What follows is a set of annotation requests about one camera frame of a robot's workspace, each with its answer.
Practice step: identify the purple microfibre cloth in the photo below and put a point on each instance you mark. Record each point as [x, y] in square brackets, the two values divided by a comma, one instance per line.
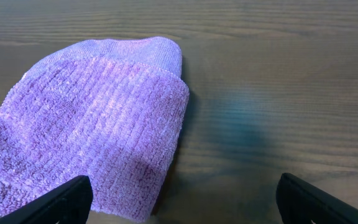
[111, 110]

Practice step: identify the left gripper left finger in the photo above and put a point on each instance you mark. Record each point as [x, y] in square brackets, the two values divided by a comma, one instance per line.
[66, 204]

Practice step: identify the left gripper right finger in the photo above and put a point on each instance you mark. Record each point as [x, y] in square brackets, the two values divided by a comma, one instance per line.
[302, 203]

